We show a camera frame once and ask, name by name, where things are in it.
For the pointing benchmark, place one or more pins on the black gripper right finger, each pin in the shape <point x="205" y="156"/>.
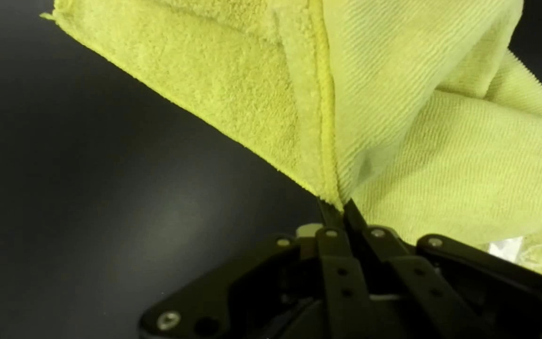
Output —
<point x="422" y="289"/>

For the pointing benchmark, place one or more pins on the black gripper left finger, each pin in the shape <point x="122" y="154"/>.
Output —
<point x="339" y="289"/>

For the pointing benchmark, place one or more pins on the yellow towel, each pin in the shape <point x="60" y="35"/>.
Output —
<point x="440" y="126"/>

